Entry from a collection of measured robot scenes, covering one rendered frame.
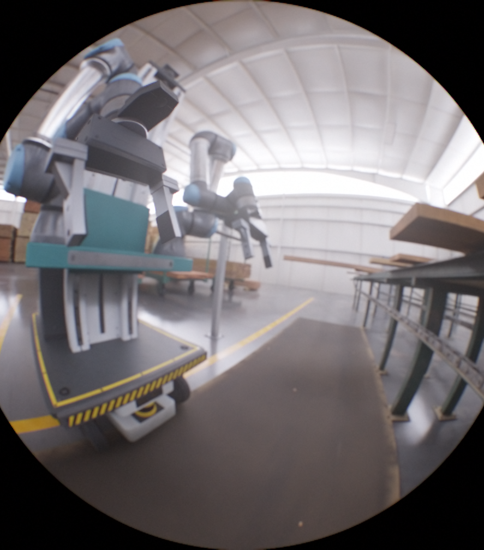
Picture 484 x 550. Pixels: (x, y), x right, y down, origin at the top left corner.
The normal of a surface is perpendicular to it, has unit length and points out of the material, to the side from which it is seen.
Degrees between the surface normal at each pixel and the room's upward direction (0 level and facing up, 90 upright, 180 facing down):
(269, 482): 0
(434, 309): 90
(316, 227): 87
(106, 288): 90
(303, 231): 88
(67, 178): 67
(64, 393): 0
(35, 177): 106
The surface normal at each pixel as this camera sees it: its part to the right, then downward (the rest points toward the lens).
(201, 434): 0.11, -0.99
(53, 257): 0.90, 0.12
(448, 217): -0.50, -0.02
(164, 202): -0.32, 0.14
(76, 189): 0.90, -0.28
